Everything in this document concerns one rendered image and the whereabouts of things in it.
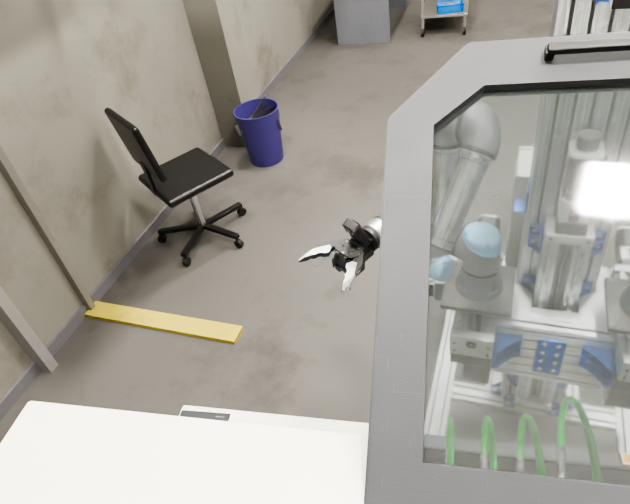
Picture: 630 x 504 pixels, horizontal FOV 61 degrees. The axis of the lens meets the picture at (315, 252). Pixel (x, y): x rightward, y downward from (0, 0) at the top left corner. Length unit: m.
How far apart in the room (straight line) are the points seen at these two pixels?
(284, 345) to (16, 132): 1.86
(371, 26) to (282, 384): 4.75
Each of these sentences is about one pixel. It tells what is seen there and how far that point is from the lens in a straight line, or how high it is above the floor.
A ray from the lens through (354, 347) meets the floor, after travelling 3.05.
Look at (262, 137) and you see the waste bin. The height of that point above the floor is 0.29.
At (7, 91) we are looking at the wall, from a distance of 3.34.
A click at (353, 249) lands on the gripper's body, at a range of 1.39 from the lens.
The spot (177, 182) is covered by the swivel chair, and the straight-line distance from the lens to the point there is 3.66.
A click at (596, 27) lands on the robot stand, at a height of 1.84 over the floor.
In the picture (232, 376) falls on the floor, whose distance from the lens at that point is 3.07.
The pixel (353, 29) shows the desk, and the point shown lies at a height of 0.17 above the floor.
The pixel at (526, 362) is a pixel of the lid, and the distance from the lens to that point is 0.92.
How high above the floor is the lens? 2.37
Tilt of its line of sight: 41 degrees down
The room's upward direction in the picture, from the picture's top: 11 degrees counter-clockwise
